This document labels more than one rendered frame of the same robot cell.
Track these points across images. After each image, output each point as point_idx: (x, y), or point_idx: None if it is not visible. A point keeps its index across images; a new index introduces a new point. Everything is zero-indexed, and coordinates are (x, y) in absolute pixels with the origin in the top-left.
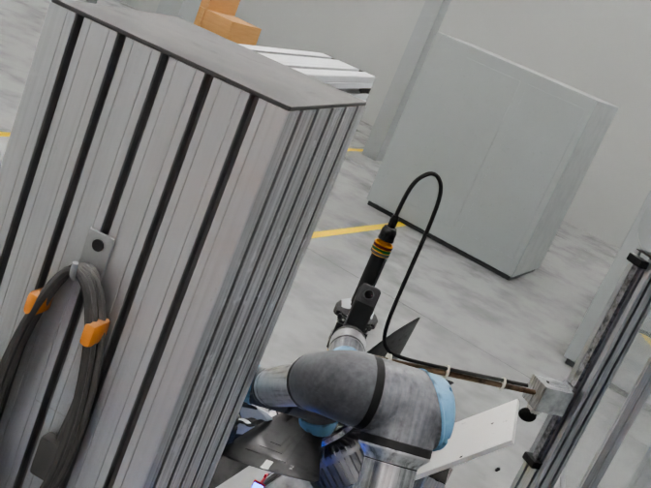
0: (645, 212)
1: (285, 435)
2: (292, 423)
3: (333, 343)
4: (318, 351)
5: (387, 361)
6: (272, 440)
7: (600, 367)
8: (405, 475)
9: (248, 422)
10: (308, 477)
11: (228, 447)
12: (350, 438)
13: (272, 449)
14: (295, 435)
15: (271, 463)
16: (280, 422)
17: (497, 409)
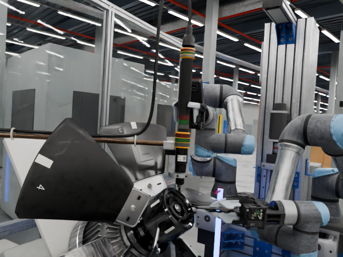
0: None
1: (201, 201)
2: (194, 203)
3: (213, 111)
4: (238, 92)
5: (217, 84)
6: (210, 201)
7: None
8: None
9: (224, 219)
10: (191, 189)
11: (236, 212)
12: None
13: (210, 200)
14: (193, 200)
15: (211, 198)
16: (203, 205)
17: (17, 153)
